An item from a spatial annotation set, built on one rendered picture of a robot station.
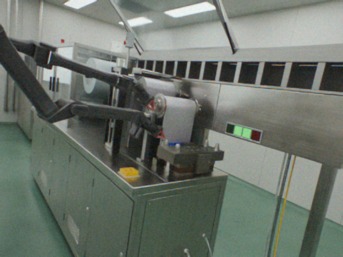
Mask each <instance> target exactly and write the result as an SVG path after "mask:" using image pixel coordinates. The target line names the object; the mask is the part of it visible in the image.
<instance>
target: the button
mask: <svg viewBox="0 0 343 257"><path fill-rule="evenodd" d="M120 173H121V174H123V176H125V177H131V176H138V171H137V170H135V169H134V168H132V167H131V168H120Z"/></svg>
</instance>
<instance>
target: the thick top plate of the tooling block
mask: <svg viewBox="0 0 343 257"><path fill-rule="evenodd" d="M174 147H175V146H168V148H164V147H162V146H158V149H157V157H160V158H162V159H164V160H165V161H167V162H169V163H172V164H173V165H175V164H182V163H196V161H197V155H200V154H211V155H212V157H211V162H215V161H222V160H223V157H224V152H225V151H222V150H219V151H215V150H214V147H211V146H208V147H205V146H203V145H195V146H182V145H180V152H174Z"/></svg>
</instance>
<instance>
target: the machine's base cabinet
mask: <svg viewBox="0 0 343 257"><path fill-rule="evenodd" d="M30 170H31V172H32V175H33V176H34V178H35V180H36V181H37V183H38V186H39V188H40V190H41V192H42V194H43V195H44V197H45V199H46V201H47V203H48V205H49V207H50V209H51V210H52V212H53V214H54V216H55V219H56V221H57V222H58V225H59V226H60V227H61V229H62V233H63V235H64V236H65V238H66V239H67V241H68V243H69V245H70V248H71V250H72V252H73V254H74V255H75V257H187V255H185V254H184V250H185V249H186V248H187V249H188V250H189V255H190V257H210V252H209V248H208V244H207V243H206V240H205V239H204V238H202V235H203V234H205V235H206V239H207V240H208V242H209V245H210V247H211V255H212V257H213V251H214V246H215V242H216V237H217V228H218V224H219V219H220V216H221V210H222V205H223V202H224V193H225V188H226V185H227V181H220V182H213V183H209V184H200V185H193V186H189V187H183V188H177V189H173V190H167V191H162V192H152V193H146V194H142V195H137V196H132V195H130V193H128V192H127V191H125V189H123V188H122V187H121V186H120V185H119V184H117V183H116V182H115V180H114V179H112V178H111V177H110V176H108V174H107V173H105V172H103V171H102V170H101V169H100V168H99V167H98V166H97V165H96V164H94V163H93V162H92V160H90V159H89V158H87V156H85V155H84V154H83V153H82V152H81V151H79V150H78V149H77V148H76V147H75V146H74V145H73V144H71V143H70V142H69V141H68V140H66V138H65V137H64V136H62V135H61V134H60V133H59V132H57V131H56V130H55V129H54V128H53V127H52V126H51V125H50V124H48V123H47V122H46V121H44V120H43V119H41V118H39V117H38V115H37V113H35V112H34V118H33V127H32V144H31V158H30Z"/></svg>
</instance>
